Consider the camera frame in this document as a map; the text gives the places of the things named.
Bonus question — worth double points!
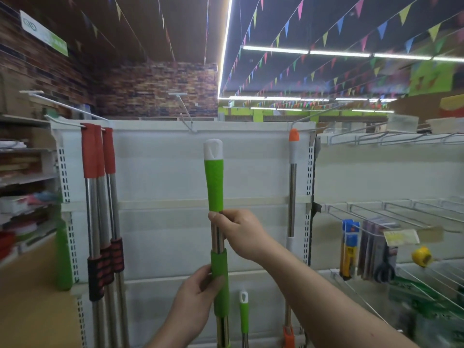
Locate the person's left hand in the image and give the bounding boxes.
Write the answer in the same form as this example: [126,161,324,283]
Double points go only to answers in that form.
[167,264,225,345]

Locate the person's right hand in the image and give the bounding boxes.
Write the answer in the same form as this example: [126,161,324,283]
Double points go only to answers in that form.
[208,209,280,265]

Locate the green grip steel mop pole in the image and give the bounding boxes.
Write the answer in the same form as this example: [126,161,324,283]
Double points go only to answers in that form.
[203,138,231,348]

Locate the person's left forearm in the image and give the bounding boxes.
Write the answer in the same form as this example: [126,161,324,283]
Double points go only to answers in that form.
[144,322,190,348]

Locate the person's right forearm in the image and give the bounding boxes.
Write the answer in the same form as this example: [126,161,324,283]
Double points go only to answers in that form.
[258,239,423,348]

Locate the white perforated display rack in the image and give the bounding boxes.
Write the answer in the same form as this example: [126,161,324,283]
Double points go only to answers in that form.
[50,120,319,348]

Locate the orange tip steel mop pole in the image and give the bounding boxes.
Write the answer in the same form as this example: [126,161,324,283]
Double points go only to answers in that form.
[282,128,301,348]

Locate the red grip steel mop pole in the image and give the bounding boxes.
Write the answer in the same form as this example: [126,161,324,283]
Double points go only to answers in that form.
[102,127,130,348]
[94,125,121,348]
[81,123,109,348]

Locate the white display hook with tag plate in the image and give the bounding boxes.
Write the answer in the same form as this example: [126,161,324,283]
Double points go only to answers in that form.
[168,92,198,134]

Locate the blue and yellow hanging packet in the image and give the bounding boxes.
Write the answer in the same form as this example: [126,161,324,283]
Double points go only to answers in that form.
[340,219,362,280]

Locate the green plastic pole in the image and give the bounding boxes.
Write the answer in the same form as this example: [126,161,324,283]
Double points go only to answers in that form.
[55,218,74,292]

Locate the hanging scissors packets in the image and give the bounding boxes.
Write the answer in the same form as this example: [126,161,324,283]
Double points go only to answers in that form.
[358,220,398,284]

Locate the long ceiling light strip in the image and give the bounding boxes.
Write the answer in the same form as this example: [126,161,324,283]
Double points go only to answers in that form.
[217,0,233,99]

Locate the short white display hook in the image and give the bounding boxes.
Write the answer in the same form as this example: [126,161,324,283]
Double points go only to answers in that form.
[44,114,87,129]

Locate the pale yellow price tag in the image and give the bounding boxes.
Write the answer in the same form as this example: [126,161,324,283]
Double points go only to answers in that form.
[383,229,421,247]

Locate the long white display hook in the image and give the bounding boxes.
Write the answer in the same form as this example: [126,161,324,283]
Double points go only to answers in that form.
[20,90,109,122]

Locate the shelf unit with goods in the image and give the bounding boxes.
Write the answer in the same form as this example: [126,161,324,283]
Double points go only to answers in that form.
[0,113,61,267]

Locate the ceiling light strip row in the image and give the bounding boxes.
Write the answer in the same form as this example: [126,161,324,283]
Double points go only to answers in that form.
[242,45,464,63]

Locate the yellow tape roll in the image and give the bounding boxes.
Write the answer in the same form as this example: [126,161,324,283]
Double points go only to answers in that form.
[411,246,434,268]

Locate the clear plastic container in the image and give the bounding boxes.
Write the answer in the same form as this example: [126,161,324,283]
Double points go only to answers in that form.
[386,114,420,133]

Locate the green packaged goods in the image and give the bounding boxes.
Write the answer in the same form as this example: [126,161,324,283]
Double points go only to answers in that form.
[389,276,464,321]

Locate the colourful bunting flags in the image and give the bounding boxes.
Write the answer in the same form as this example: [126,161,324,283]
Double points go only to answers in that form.
[67,0,464,110]

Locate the white plastic container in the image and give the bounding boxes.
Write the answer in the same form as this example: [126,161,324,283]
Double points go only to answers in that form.
[425,117,464,134]

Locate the small green handle pole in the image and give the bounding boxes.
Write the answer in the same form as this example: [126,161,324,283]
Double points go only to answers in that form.
[239,290,250,348]

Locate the white wire hook rail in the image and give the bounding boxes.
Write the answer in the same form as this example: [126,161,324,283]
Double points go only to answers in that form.
[321,196,464,237]

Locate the white wire basket shelf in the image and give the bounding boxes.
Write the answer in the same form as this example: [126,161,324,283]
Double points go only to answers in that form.
[329,260,464,325]

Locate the green and white wall sign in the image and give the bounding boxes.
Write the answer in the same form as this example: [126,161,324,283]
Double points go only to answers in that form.
[19,9,69,57]

